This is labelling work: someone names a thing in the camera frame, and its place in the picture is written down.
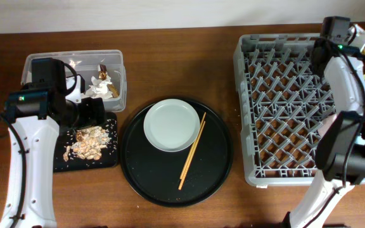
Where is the white tissue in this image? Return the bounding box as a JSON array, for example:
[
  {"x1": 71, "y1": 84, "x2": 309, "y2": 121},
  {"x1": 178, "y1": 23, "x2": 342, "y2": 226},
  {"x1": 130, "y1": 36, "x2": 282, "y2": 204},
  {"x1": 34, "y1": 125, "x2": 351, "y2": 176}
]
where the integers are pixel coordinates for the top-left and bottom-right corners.
[{"x1": 81, "y1": 76, "x2": 113, "y2": 100}]

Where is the grey round plate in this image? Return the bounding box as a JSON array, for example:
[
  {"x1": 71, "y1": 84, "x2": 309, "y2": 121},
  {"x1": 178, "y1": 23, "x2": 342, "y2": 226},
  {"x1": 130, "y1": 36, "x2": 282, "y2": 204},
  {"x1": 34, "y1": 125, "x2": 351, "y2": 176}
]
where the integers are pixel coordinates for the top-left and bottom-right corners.
[{"x1": 143, "y1": 99, "x2": 200, "y2": 153}]

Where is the wooden chopstick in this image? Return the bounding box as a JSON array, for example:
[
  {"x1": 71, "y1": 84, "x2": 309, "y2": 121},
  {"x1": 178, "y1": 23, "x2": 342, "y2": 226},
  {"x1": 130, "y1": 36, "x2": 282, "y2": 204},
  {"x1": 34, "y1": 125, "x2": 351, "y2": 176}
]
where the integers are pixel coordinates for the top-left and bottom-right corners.
[
  {"x1": 180, "y1": 112, "x2": 207, "y2": 180},
  {"x1": 178, "y1": 121, "x2": 205, "y2": 191}
]

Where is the pink cup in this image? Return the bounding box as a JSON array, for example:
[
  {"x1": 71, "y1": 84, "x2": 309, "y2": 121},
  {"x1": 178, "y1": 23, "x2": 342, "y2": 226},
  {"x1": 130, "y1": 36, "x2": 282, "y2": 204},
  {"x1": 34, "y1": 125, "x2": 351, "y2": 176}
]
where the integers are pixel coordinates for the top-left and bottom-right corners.
[{"x1": 317, "y1": 114, "x2": 337, "y2": 137}]

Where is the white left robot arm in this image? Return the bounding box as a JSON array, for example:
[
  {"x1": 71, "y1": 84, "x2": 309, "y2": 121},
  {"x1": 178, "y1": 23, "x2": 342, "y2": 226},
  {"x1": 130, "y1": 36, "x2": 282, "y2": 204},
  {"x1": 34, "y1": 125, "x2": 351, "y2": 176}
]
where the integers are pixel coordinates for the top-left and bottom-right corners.
[{"x1": 0, "y1": 58, "x2": 106, "y2": 227}]

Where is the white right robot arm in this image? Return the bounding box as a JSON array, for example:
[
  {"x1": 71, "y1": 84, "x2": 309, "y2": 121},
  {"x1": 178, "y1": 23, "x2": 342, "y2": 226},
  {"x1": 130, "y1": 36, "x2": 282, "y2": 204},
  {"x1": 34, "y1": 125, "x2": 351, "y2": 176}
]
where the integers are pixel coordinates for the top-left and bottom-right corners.
[{"x1": 280, "y1": 16, "x2": 365, "y2": 227}]

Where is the clear plastic waste bin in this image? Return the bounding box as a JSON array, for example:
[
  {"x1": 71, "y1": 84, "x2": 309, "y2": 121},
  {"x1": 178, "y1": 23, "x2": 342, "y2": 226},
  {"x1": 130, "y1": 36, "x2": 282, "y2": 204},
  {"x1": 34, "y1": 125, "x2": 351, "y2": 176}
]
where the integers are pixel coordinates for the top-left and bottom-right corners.
[{"x1": 21, "y1": 49, "x2": 127, "y2": 112}]

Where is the grey dishwasher rack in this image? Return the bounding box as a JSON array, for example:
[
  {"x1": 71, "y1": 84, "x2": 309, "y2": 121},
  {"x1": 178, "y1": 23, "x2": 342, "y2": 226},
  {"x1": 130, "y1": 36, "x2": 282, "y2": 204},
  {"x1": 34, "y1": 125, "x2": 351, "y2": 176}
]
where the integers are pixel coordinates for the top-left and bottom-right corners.
[{"x1": 233, "y1": 34, "x2": 335, "y2": 188}]

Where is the food scraps and rice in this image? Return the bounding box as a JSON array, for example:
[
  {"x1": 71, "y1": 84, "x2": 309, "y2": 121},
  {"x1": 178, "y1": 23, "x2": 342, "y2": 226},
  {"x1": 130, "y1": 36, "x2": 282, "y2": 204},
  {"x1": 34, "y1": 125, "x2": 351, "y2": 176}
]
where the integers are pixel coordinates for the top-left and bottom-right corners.
[{"x1": 63, "y1": 126, "x2": 110, "y2": 162}]

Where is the black rectangular tray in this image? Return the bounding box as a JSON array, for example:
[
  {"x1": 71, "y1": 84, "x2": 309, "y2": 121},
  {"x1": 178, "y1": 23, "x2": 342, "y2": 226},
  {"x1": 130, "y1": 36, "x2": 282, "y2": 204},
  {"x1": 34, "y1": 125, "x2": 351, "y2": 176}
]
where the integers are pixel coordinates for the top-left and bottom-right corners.
[{"x1": 53, "y1": 112, "x2": 118, "y2": 173}]

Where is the brown wrapper scrap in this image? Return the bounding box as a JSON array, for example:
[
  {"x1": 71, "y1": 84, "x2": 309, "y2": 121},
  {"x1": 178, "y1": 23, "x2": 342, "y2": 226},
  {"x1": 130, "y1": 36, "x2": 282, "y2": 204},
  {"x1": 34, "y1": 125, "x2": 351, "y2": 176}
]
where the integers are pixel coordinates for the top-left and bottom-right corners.
[{"x1": 98, "y1": 65, "x2": 120, "y2": 98}]

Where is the round black serving tray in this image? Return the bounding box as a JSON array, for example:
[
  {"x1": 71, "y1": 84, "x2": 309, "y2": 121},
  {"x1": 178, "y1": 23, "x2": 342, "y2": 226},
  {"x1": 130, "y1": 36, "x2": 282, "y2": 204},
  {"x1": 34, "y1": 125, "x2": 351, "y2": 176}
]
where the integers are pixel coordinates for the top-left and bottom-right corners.
[{"x1": 118, "y1": 99, "x2": 234, "y2": 207}]

